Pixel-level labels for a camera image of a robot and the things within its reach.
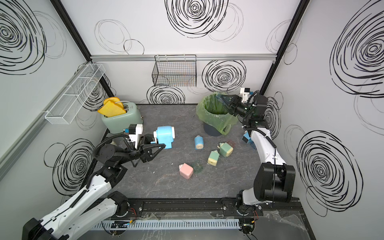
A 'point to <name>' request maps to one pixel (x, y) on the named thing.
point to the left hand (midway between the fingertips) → (163, 144)
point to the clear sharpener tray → (197, 167)
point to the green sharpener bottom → (213, 157)
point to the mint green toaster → (118, 124)
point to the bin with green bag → (212, 109)
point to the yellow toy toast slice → (110, 108)
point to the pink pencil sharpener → (186, 170)
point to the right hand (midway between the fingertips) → (222, 99)
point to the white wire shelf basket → (68, 106)
